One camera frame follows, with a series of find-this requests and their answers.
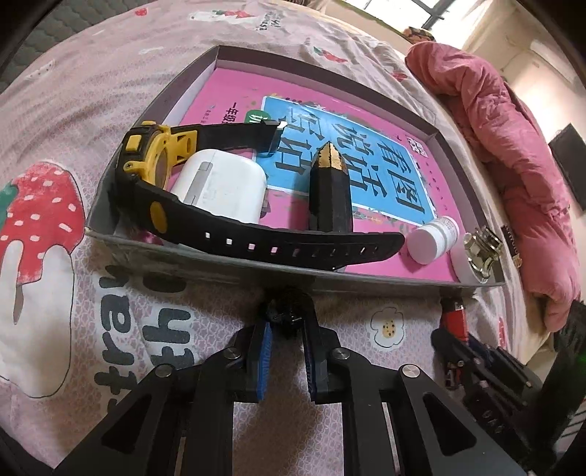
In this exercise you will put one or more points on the white earbuds case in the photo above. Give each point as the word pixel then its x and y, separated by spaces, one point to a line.
pixel 222 183

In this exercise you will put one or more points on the pink strawberry print bedsheet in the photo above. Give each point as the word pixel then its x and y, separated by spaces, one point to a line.
pixel 110 371

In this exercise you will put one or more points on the wall mounted television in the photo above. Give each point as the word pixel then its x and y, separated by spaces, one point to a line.
pixel 569 150

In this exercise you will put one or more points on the red lighter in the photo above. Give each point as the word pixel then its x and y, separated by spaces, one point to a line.
pixel 454 317

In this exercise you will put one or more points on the grey quilted headboard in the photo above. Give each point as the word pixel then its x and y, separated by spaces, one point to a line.
pixel 66 19

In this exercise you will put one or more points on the black framed window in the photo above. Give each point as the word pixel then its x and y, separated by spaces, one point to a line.
pixel 428 15

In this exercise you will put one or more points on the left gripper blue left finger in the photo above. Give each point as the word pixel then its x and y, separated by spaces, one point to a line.
pixel 255 344

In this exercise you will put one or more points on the black gold lipstick tube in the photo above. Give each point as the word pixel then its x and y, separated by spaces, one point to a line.
pixel 330 205

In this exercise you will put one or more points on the black key fob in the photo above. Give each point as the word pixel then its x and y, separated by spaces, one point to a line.
pixel 287 308

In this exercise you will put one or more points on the black mattress brand label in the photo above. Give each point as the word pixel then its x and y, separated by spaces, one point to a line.
pixel 512 248

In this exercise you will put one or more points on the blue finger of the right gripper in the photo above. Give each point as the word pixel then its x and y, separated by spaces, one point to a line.
pixel 459 358
pixel 504 366

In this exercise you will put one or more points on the pink and blue book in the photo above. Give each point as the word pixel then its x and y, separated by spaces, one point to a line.
pixel 396 184

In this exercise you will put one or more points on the yellow black wrist watch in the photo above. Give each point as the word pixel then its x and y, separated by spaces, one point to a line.
pixel 152 155

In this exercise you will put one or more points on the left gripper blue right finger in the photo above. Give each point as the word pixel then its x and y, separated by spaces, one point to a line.
pixel 318 342

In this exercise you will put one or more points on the white pill bottle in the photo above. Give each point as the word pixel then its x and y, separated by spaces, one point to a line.
pixel 434 239

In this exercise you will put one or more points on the pink rolled quilt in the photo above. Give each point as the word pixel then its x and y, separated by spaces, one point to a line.
pixel 505 136

